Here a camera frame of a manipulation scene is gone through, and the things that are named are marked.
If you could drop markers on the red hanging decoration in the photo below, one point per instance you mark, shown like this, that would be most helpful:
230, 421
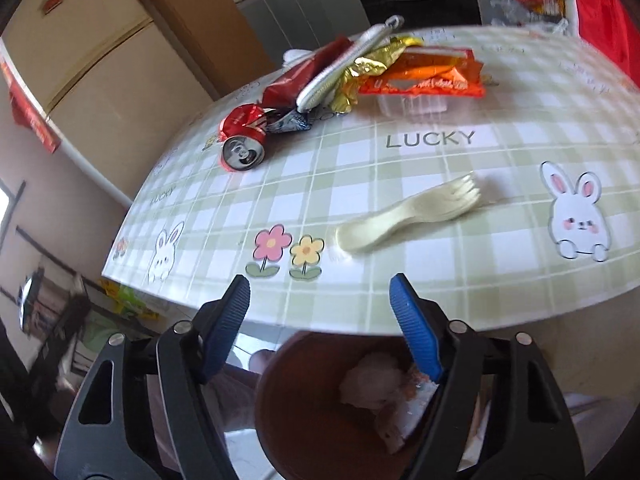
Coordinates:
30, 110

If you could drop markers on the cream plastic spork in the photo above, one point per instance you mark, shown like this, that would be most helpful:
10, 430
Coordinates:
390, 220

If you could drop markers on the crumpled white paper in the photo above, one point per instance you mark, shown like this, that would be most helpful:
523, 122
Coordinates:
365, 380

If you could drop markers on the yellow green packets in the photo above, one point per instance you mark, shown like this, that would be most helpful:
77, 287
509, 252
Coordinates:
127, 300

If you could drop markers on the grey kitchen cabinet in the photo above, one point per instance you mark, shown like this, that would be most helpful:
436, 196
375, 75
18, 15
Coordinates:
300, 10

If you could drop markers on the brown bin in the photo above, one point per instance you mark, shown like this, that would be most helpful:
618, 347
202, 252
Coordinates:
300, 400

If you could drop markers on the silver glitter sponge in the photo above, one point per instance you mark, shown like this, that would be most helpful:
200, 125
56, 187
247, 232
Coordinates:
325, 77

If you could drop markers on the red fridge sticker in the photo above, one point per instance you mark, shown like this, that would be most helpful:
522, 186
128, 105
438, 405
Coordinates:
50, 4

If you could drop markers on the crushed red can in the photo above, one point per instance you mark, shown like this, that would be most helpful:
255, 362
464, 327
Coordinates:
240, 125

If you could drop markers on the red snack wrapper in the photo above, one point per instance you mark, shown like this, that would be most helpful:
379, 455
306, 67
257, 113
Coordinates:
290, 77

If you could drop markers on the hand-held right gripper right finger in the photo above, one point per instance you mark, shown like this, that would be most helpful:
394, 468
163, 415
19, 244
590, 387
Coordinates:
415, 330

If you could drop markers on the cream refrigerator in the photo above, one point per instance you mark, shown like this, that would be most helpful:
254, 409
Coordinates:
100, 70

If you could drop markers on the red bag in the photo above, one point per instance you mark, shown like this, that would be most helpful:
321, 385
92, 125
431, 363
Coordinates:
605, 20

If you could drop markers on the gold foil wrapper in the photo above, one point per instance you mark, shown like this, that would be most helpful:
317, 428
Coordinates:
350, 90

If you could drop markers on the clear plastic tray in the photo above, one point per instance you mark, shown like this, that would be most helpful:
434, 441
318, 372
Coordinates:
415, 105

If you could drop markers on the orange snack packet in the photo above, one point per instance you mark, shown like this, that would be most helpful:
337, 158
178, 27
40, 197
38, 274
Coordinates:
430, 82

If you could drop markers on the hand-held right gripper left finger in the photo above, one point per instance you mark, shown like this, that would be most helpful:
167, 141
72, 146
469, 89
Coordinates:
227, 330

